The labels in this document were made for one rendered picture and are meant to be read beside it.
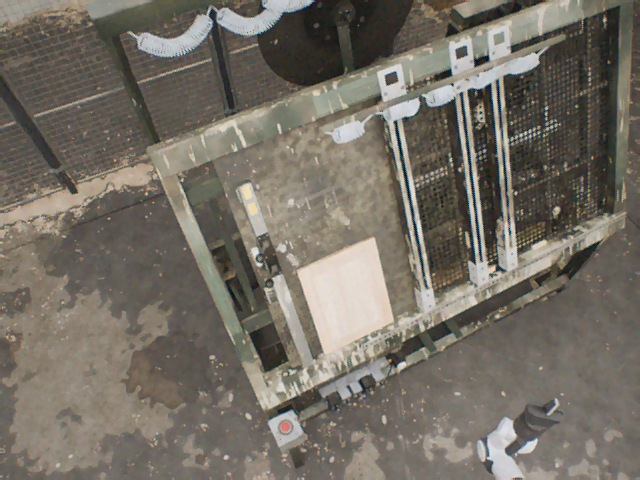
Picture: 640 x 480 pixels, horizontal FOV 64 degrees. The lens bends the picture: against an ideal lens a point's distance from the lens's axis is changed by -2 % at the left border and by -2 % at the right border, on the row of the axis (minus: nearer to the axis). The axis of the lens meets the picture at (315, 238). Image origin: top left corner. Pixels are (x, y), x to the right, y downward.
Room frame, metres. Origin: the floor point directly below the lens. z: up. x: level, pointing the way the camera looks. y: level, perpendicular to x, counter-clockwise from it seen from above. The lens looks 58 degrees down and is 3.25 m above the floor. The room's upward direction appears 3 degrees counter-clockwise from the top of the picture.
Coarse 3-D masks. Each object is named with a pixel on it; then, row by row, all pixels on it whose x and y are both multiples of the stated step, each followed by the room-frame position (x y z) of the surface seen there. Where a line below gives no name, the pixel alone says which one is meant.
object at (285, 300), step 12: (240, 192) 1.20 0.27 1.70; (252, 192) 1.20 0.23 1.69; (252, 216) 1.15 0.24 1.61; (252, 228) 1.14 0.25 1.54; (264, 228) 1.13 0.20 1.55; (276, 288) 0.98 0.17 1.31; (288, 300) 0.96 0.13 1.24; (288, 312) 0.93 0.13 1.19; (288, 324) 0.90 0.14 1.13; (300, 324) 0.90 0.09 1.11; (300, 336) 0.86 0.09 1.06; (300, 348) 0.83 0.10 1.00; (312, 360) 0.80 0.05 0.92
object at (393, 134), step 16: (400, 64) 1.55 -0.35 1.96; (384, 80) 1.50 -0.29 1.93; (400, 80) 1.52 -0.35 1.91; (384, 96) 1.47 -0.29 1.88; (384, 128) 1.47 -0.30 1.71; (400, 128) 1.45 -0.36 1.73; (400, 144) 1.42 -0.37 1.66; (400, 160) 1.39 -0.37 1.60; (400, 176) 1.34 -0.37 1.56; (400, 192) 1.32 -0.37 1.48; (400, 208) 1.30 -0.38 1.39; (416, 208) 1.28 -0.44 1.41; (416, 224) 1.24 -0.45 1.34; (416, 240) 1.20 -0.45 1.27; (416, 256) 1.16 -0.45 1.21; (416, 272) 1.12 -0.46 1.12; (416, 288) 1.09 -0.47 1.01; (432, 304) 1.03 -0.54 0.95
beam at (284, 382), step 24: (600, 216) 1.52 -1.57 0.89; (552, 240) 1.38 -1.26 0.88; (456, 288) 1.14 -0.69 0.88; (480, 288) 1.13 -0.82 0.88; (504, 288) 1.16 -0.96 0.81; (408, 312) 1.02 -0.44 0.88; (456, 312) 1.04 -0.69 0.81; (408, 336) 0.93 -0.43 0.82; (336, 360) 0.81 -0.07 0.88; (360, 360) 0.82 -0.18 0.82; (288, 384) 0.70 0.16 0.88; (312, 384) 0.72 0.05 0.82; (264, 408) 0.62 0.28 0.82
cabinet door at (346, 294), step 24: (312, 264) 1.09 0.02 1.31; (336, 264) 1.10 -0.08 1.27; (360, 264) 1.12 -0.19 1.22; (312, 288) 1.02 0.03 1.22; (336, 288) 1.04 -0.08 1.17; (360, 288) 1.06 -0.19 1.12; (384, 288) 1.07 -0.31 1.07; (312, 312) 0.95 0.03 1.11; (336, 312) 0.97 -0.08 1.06; (360, 312) 0.99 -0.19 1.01; (384, 312) 1.00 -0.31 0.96; (336, 336) 0.90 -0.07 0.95; (360, 336) 0.91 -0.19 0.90
